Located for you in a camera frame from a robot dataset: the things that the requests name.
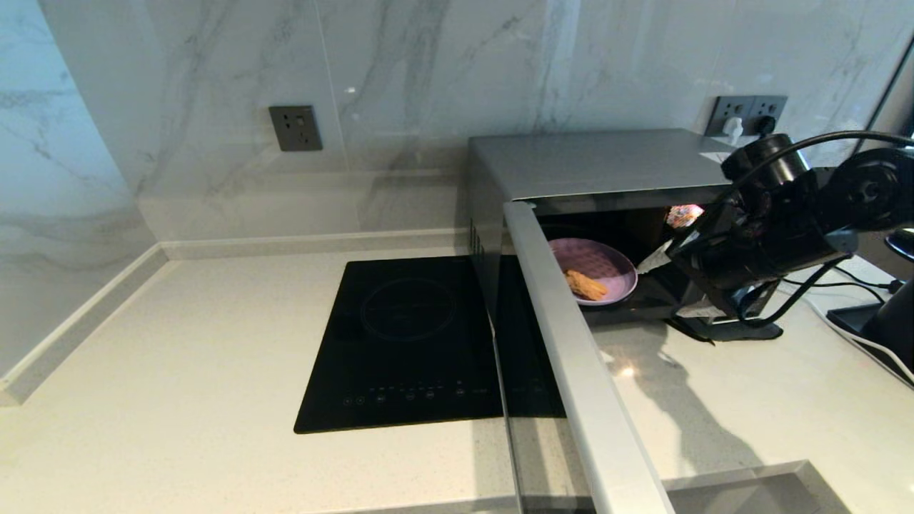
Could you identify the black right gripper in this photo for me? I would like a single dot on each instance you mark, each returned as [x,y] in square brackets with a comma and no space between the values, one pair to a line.
[764,250]

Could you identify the purple plate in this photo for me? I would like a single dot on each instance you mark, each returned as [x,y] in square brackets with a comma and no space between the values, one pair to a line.
[600,257]

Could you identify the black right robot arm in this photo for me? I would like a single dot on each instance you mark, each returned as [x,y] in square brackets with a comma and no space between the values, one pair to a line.
[871,189]

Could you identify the silver microwave oven body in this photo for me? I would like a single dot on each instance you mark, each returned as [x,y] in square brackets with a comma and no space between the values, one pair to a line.
[607,158]

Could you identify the fried food pieces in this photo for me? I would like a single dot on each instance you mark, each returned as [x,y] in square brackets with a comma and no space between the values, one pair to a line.
[593,288]

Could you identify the dark oval pad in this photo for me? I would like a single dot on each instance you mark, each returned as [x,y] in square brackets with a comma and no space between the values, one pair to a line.
[750,332]

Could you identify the white sticker label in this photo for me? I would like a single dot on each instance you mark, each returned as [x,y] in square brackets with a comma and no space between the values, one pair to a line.
[716,157]

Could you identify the white power plug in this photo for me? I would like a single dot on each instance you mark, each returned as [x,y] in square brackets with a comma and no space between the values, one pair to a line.
[732,128]

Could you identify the black power plug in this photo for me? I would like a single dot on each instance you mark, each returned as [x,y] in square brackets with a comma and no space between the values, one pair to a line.
[765,123]

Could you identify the black round background object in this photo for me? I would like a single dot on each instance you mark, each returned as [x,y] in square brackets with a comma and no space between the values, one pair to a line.
[903,244]

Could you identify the black induction cooktop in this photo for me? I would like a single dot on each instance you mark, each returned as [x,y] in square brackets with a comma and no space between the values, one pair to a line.
[407,343]

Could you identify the dark double wall socket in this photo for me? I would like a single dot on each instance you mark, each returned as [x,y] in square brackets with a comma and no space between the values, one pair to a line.
[746,106]

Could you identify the black metal door frame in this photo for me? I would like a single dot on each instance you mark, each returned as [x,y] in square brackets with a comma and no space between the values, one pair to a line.
[892,86]

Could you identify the grey single wall socket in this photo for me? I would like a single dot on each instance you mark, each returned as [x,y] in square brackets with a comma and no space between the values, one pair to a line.
[295,128]

